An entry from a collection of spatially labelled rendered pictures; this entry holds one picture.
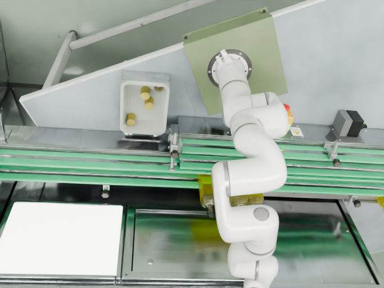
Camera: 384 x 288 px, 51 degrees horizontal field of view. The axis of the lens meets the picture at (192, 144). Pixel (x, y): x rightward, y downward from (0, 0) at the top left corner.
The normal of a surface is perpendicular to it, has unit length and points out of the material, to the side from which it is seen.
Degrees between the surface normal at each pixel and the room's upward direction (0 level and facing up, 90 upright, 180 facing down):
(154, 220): 90
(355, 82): 0
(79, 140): 90
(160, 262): 90
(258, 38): 1
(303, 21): 0
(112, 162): 90
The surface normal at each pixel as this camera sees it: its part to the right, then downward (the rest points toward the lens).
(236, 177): -0.05, -0.10
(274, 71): 0.05, 0.61
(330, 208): 0.12, -0.80
